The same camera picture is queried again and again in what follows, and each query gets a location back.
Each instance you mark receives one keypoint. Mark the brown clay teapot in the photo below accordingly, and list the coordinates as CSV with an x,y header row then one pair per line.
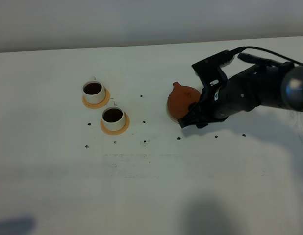
x,y
180,99

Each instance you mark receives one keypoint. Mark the near white teacup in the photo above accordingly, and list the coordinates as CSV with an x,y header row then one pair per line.
x,y
112,113

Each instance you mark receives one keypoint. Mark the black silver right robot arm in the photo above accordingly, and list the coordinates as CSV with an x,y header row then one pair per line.
x,y
278,86

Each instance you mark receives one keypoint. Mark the beige round teapot coaster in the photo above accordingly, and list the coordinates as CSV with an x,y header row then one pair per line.
x,y
170,116

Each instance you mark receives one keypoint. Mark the far white teacup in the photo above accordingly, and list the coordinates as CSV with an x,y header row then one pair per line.
x,y
94,91

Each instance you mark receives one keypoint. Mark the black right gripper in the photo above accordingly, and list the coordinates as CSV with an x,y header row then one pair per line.
x,y
218,102

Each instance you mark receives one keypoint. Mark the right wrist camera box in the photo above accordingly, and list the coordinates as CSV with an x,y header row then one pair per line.
x,y
209,70

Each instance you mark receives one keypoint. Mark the white teacup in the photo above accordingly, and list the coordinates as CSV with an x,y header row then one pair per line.
x,y
94,91
112,113

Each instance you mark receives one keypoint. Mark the far orange saucer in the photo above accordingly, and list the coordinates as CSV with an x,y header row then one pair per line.
x,y
97,105

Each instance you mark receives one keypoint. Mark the orange saucer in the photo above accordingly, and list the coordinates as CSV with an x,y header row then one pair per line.
x,y
97,105
117,127

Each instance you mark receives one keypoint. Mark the near orange saucer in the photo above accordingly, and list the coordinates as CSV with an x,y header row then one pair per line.
x,y
117,127

